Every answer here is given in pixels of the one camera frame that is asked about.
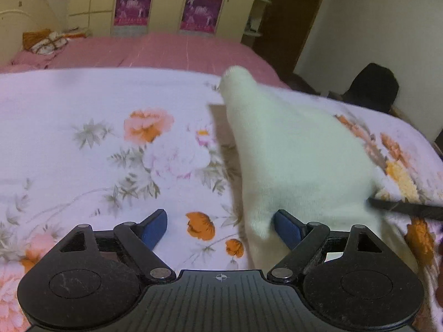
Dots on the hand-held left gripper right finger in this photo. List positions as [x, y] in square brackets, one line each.
[289, 230]

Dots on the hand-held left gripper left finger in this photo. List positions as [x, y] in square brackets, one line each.
[154, 228]

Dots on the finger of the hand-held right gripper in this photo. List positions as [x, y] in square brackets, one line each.
[408, 209]

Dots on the white knitted sock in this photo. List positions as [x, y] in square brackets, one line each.
[294, 145]

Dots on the white floral bed sheet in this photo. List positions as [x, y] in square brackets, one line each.
[86, 162]

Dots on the black chair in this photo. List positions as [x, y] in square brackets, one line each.
[373, 86]

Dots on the pink bedspread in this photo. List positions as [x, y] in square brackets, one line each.
[155, 52]

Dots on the brown wooden door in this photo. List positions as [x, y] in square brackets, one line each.
[287, 20]

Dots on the magenta wardrobe poster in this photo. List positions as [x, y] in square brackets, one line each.
[200, 13]
[133, 8]

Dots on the white open shelf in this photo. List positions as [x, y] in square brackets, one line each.
[258, 10]

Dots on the cream wardrobe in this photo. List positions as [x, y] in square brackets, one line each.
[166, 3]

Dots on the cream bed headboard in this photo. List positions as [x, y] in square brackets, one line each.
[20, 13]

